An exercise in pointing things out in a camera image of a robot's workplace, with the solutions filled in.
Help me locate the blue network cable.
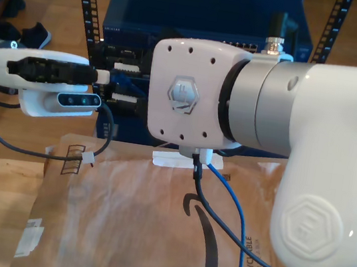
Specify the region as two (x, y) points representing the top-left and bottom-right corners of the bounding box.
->
(81, 66), (270, 267)

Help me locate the black server unit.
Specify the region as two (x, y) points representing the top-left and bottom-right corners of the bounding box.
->
(96, 41), (157, 80)

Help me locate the white tape strip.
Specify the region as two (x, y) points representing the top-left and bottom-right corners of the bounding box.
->
(150, 145), (225, 177)

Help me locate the brown packing paper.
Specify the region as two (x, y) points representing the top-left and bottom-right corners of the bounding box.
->
(10, 121), (355, 267)

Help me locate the white paper label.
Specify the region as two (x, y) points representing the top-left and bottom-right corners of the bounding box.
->
(14, 215), (46, 261)

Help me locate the blue network switch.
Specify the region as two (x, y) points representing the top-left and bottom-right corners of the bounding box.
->
(100, 0), (322, 73)

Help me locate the black rack frame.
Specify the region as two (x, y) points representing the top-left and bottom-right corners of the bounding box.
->
(54, 0), (354, 147)

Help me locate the grey camera cable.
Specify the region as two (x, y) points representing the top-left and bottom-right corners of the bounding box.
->
(0, 88), (118, 168)

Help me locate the black camera cable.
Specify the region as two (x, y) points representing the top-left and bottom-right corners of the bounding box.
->
(177, 151), (357, 267)

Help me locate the black gripper power cable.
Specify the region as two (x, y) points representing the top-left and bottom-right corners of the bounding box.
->
(264, 11), (300, 57)

